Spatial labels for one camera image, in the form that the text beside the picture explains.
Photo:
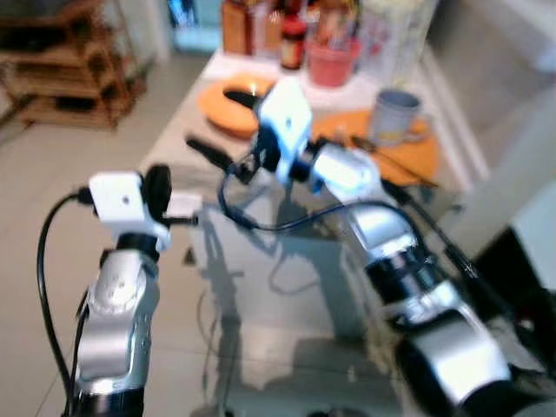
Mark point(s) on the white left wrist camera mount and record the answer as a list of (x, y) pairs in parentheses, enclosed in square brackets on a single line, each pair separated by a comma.
[(122, 198)]

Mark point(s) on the white cabinet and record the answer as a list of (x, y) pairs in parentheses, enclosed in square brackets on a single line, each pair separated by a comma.
[(512, 200)]

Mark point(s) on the red utensil pot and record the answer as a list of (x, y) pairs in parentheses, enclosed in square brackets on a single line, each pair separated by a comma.
[(332, 62)]

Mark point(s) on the wooden shelf rack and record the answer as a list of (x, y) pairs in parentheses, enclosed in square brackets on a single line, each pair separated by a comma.
[(61, 78)]

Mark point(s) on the grey mug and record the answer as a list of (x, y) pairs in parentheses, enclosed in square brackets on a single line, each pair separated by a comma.
[(395, 113)]

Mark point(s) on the clear plastic container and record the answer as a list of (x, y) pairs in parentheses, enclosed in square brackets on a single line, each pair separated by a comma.
[(395, 39)]

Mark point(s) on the dark jar with red lid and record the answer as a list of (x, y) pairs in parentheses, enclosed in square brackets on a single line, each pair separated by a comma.
[(293, 43)]

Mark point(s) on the metal spoon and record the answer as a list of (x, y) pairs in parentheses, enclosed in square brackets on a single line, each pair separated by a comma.
[(391, 161)]

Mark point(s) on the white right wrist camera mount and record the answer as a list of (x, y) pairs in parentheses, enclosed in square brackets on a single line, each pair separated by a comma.
[(284, 117)]

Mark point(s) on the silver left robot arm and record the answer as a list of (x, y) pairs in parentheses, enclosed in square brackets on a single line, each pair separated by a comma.
[(117, 321)]

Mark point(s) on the orange box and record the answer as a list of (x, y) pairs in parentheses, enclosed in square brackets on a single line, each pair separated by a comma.
[(234, 26)]

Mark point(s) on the white napkin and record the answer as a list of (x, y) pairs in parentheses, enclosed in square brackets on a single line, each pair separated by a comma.
[(185, 205)]

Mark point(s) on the orange plate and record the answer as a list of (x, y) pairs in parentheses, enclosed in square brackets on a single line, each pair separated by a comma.
[(221, 113)]

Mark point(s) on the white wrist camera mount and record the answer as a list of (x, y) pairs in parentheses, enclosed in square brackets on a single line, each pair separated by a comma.
[(122, 198), (284, 117)]

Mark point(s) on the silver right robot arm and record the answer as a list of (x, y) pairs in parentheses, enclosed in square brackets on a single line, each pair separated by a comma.
[(434, 304)]

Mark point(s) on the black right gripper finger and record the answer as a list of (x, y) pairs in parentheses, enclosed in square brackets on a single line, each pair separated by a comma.
[(208, 151), (241, 97)]

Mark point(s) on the orange round placemat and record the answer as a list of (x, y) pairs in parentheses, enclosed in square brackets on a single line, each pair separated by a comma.
[(408, 161)]

